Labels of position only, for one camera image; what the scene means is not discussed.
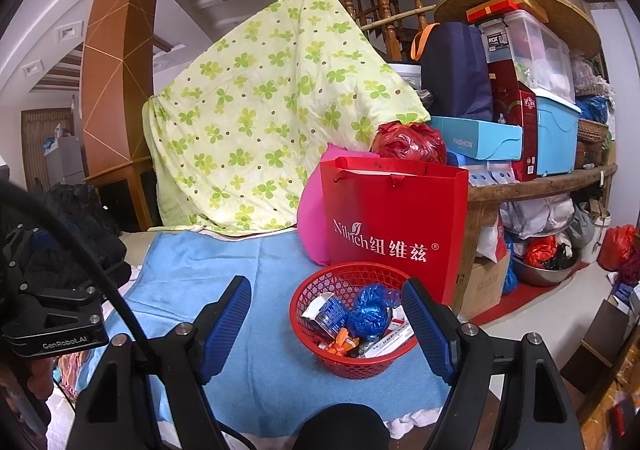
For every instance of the red plastic basket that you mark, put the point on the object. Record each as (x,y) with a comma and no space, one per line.
(350,367)

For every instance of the red paper bag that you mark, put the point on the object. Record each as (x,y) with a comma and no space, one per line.
(390,210)

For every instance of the light blue cardboard box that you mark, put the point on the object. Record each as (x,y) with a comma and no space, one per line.
(475,137)

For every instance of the blue white packets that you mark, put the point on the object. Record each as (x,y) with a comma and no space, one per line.
(492,175)

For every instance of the brown cardboard box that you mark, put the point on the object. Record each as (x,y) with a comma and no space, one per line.
(482,290)

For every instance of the wooden bench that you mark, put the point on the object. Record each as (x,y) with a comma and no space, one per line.
(550,180)

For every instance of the round wooden table top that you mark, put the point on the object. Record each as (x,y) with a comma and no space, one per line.
(565,4)

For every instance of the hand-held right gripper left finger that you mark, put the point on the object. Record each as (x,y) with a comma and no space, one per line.
(225,325)

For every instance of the dark red gift box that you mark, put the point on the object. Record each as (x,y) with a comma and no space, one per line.
(515,129)

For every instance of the brown slatted door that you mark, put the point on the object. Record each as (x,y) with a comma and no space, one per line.
(37,129)

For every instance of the clear plastic storage box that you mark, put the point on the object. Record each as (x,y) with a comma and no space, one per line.
(540,49)

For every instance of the colourful printed cloth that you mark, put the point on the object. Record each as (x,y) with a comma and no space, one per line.
(75,375)

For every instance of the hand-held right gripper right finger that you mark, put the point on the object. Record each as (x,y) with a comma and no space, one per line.
(425,325)

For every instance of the green floral quilt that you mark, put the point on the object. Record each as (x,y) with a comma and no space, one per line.
(260,104)

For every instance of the white plastic sacks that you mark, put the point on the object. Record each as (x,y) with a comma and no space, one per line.
(540,215)

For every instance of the red plastic bag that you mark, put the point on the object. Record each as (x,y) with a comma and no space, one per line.
(540,250)
(617,247)
(407,142)

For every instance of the pink pillow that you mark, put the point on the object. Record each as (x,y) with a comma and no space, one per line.
(312,220)

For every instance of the blue white small box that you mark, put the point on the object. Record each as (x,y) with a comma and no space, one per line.
(327,315)

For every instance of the wicker basket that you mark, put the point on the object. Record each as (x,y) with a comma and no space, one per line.
(592,130)

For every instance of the person's left hand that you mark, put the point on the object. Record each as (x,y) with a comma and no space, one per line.
(39,377)

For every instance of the grey refrigerator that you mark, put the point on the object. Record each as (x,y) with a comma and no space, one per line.
(65,162)

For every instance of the wooden column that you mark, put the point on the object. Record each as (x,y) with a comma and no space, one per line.
(120,54)

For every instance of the light blue towel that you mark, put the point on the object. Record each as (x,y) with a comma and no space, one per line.
(275,380)

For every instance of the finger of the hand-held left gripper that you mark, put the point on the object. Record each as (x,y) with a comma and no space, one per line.
(22,250)
(70,302)

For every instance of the flat red box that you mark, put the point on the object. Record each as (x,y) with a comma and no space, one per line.
(492,9)

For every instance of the flat cardboard pieces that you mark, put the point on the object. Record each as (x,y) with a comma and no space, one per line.
(605,335)

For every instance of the light blue plastic bin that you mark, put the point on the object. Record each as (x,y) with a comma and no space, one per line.
(557,134)

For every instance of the orange snack wrapper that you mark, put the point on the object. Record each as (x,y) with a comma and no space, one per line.
(345,344)

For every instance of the black mesh cloth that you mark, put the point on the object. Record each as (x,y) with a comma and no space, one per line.
(85,230)

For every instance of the white cloth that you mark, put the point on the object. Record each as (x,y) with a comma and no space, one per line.
(415,422)

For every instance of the steel basin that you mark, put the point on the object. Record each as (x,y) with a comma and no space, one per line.
(540,275)

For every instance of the dark blue plastic bag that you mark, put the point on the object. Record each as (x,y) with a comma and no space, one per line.
(592,108)

